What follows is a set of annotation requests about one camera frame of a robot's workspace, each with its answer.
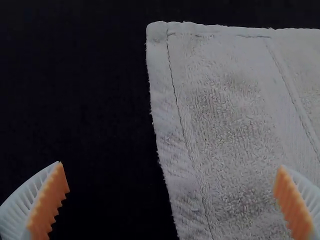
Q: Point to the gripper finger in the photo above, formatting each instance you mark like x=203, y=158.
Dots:
x=37, y=207
x=297, y=210

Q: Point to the pale towel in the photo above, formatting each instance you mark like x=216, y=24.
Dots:
x=225, y=112

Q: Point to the black mat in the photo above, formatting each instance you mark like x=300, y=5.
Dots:
x=75, y=87

